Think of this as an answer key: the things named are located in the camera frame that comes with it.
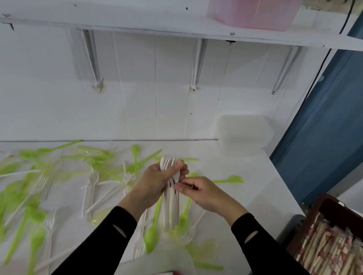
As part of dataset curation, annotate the white wall shelf board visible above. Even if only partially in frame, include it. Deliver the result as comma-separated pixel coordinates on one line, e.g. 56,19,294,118
0,0,363,64

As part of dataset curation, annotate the person's left forearm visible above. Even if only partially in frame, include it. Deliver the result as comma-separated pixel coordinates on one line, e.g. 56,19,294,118
47,199,140,275

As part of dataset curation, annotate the blue curtain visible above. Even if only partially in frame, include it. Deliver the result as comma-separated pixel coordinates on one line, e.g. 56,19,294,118
265,0,363,213

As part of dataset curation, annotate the bundle of white forks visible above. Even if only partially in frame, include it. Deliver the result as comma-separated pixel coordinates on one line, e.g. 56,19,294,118
152,155,187,234

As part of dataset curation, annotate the person's left hand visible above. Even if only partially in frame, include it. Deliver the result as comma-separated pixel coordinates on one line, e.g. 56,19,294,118
117,153,191,223

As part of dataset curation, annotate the brown plastic crate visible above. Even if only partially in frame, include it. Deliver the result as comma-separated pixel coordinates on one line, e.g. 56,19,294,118
283,190,363,275

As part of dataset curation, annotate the scatter of white plastic forks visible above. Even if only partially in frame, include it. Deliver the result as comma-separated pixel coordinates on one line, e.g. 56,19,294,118
0,146,212,275

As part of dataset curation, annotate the pink container with red lid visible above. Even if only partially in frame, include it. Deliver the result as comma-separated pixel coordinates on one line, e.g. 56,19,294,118
206,0,307,35

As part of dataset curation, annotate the translucent white plastic container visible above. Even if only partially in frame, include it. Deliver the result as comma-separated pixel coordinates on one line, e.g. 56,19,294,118
214,110,276,161

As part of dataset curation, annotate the clear plastic container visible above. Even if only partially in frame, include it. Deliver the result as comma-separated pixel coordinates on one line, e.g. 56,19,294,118
113,241,203,275

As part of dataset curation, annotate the black cable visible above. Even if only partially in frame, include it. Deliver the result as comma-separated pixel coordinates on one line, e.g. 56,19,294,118
295,0,357,129

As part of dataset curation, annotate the pile of paper-wrapped chopsticks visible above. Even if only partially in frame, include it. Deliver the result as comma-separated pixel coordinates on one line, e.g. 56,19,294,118
293,213,363,275

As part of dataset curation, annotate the person's right hand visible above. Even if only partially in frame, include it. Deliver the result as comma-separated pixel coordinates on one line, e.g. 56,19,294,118
170,174,252,228

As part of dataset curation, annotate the person's right forearm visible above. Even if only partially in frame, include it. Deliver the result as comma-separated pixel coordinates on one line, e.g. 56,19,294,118
226,211,356,275

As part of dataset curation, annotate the white metal shelf bracket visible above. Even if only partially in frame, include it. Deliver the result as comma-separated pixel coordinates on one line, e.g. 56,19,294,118
271,44,304,98
74,28,111,94
189,37,209,93

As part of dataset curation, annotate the scatter of green plastic spoons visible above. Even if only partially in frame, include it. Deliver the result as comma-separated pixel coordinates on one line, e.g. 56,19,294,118
0,129,248,275

